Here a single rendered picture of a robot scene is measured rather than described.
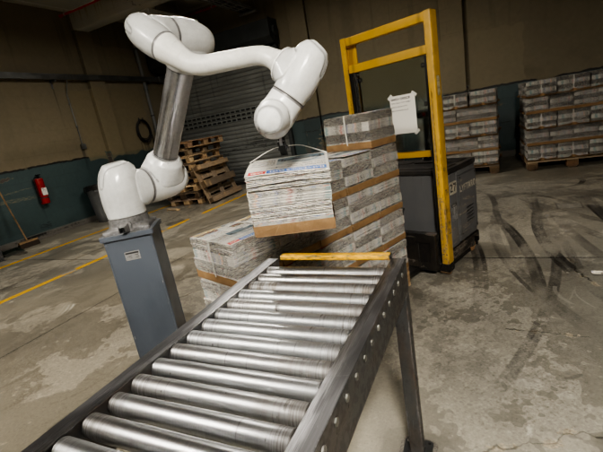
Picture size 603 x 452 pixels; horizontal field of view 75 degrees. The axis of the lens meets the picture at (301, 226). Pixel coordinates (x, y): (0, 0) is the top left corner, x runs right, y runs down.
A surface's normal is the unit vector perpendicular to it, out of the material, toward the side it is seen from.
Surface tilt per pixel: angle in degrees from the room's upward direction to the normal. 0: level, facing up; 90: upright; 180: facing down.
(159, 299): 90
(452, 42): 90
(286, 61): 64
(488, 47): 90
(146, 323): 90
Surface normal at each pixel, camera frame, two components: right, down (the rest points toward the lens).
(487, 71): -0.41, 0.30
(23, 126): 0.90, -0.04
